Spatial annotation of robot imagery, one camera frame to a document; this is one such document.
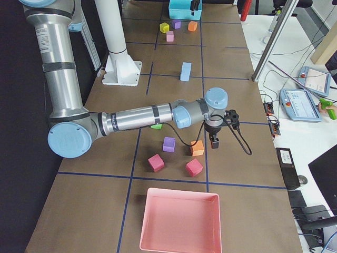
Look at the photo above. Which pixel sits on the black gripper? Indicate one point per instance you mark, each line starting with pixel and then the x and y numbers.
pixel 212 130
pixel 194 3

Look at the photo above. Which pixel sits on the light blue foam block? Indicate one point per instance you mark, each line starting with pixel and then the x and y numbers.
pixel 186 68

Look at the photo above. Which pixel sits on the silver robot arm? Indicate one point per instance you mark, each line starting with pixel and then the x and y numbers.
pixel 73 127

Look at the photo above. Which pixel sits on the blue plastic bin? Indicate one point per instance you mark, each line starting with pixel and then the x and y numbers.
pixel 180 10

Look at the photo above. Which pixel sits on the far orange foam block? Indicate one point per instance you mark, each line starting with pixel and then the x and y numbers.
pixel 192 26

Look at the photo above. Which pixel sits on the orange foam block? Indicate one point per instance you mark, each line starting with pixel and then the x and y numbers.
pixel 192 26
pixel 197 148

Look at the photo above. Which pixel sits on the far purple foam block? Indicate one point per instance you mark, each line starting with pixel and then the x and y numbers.
pixel 176 24

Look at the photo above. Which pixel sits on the purple foam block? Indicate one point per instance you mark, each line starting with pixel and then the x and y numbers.
pixel 176 24
pixel 169 144

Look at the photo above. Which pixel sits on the magenta foam block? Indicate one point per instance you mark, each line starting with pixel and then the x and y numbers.
pixel 194 167

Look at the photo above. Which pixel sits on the yellow foam block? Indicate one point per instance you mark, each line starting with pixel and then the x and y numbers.
pixel 164 27

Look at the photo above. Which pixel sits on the far pink foam block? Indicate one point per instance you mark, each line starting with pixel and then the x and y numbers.
pixel 170 36

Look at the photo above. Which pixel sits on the green foam block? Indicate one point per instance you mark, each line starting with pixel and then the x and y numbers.
pixel 156 126

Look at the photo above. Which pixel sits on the dark red foam block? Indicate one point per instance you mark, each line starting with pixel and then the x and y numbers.
pixel 156 163

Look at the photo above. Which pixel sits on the black rectangular box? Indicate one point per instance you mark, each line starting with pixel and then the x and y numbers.
pixel 288 169

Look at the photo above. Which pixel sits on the pink plastic tray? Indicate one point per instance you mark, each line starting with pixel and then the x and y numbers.
pixel 181 221

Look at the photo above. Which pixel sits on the near teach pendant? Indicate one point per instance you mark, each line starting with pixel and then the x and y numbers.
pixel 299 106

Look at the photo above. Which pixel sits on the teach pendant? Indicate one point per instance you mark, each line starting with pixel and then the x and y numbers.
pixel 315 80
pixel 299 106

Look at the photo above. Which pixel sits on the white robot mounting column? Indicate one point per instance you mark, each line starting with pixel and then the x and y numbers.
pixel 120 68

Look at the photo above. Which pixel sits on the black monitor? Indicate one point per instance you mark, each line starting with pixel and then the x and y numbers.
pixel 323 170

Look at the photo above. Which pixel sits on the green handheld tool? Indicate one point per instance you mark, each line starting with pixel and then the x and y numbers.
pixel 327 107

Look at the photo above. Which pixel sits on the far teach pendant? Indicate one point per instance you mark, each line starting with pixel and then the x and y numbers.
pixel 315 80

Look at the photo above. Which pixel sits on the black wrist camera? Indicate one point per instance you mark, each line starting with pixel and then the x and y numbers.
pixel 231 119

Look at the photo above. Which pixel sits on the aluminium frame post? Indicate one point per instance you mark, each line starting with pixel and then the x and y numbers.
pixel 288 9

